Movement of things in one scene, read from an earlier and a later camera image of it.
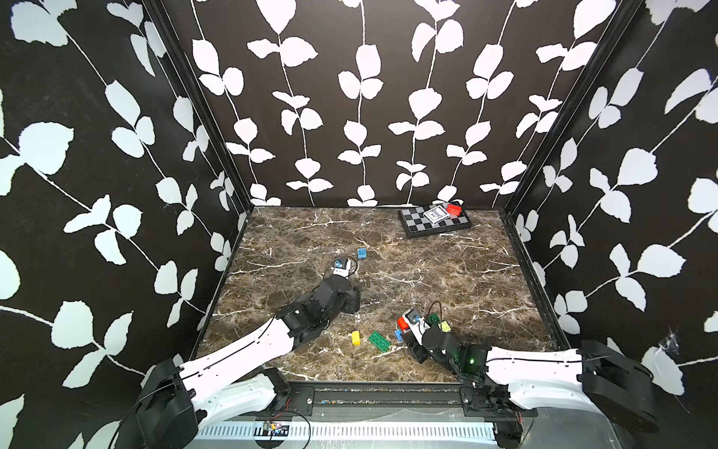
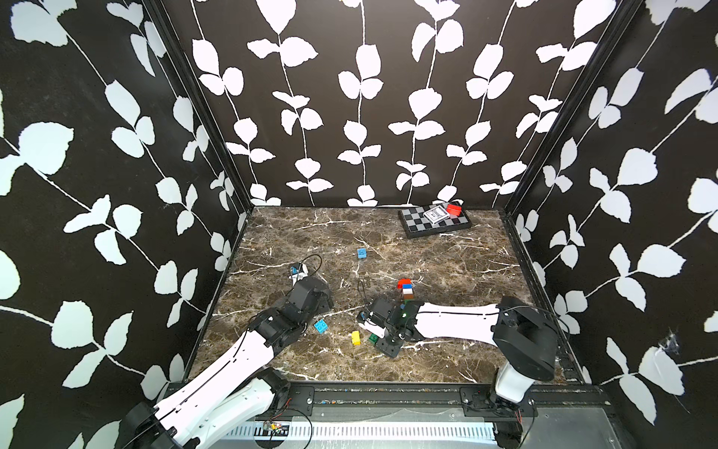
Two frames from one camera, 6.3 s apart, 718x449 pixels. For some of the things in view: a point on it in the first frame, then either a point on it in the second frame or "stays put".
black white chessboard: [416, 224] stays put
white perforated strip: [358, 430] stays put
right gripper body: [420, 353] → [388, 343]
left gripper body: [351, 304] → [323, 304]
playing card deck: [437, 214] stays put
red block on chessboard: [454, 210] stays put
